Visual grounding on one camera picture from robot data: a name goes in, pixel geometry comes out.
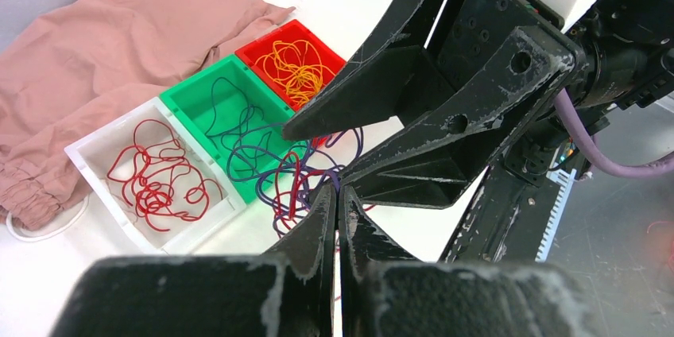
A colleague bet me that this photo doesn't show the red cables in white bin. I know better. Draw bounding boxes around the red cables in white bin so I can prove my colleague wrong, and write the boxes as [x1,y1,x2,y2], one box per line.
[106,118,225,233]

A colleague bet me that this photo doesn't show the translucent white bin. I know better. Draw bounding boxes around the translucent white bin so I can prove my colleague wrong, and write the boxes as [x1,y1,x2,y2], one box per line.
[64,98,246,255]

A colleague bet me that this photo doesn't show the red plastic bin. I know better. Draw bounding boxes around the red plastic bin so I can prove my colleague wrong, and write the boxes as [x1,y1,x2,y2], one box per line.
[234,19,346,111]

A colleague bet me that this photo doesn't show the pink cloth shorts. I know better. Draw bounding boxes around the pink cloth shorts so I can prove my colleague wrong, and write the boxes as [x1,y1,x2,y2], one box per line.
[1,0,291,231]

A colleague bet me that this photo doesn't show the yellow cables in red bin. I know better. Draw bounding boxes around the yellow cables in red bin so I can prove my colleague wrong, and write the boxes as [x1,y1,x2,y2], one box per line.
[254,38,337,109]

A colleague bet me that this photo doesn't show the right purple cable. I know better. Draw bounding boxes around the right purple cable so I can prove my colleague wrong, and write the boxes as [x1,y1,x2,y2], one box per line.
[552,87,674,178]

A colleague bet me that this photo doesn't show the white drawstring cord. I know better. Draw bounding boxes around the white drawstring cord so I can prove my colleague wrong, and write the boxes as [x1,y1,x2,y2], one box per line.
[5,195,91,243]

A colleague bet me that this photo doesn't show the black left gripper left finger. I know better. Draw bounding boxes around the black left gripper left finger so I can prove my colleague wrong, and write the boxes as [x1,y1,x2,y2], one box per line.
[51,184,337,336]

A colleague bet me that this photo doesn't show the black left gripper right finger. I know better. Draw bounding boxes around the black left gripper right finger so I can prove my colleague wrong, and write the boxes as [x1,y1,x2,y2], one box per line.
[338,185,601,336]

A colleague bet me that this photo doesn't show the coloured cable pile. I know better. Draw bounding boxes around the coloured cable pile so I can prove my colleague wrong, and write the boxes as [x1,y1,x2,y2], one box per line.
[226,126,378,238]

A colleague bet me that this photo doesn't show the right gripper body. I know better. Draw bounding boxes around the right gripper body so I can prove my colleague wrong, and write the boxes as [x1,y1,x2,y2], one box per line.
[394,0,588,157]

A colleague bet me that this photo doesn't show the white cable duct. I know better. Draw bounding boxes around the white cable duct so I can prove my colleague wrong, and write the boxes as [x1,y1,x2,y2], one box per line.
[535,168,577,262]

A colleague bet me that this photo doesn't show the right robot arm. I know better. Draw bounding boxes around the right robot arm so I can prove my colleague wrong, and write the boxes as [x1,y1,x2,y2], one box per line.
[282,0,673,336]

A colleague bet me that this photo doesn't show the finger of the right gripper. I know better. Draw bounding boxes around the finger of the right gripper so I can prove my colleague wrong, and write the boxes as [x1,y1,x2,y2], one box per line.
[336,108,560,211]
[282,0,449,141]

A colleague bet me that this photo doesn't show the green plastic bin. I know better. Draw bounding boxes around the green plastic bin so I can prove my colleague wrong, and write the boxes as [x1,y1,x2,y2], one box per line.
[160,55,307,203]

